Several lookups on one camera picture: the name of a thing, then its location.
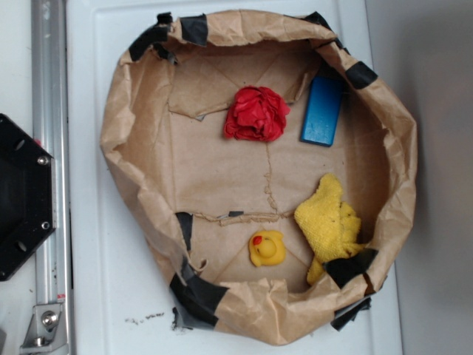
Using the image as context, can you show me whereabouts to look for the red crumpled cloth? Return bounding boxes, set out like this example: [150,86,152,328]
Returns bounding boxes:
[223,87,290,142]

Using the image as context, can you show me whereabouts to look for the yellow cloth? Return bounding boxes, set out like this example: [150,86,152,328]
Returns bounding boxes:
[294,173,364,285]

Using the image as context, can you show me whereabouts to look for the brown paper bag basin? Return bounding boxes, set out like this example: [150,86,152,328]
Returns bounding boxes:
[101,10,418,345]

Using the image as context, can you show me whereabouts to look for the yellow rubber duck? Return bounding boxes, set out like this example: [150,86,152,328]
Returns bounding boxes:
[248,230,286,267]

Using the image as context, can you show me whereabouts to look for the blue rectangular block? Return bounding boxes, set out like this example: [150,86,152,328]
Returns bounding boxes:
[300,76,344,147]

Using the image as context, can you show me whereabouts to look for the aluminium rail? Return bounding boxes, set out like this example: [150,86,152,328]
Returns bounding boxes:
[31,1,76,354]

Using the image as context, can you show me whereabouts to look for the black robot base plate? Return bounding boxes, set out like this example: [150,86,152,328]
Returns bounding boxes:
[1,114,55,282]

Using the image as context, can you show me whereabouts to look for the metal corner bracket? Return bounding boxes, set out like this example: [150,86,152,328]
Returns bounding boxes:
[19,303,69,354]

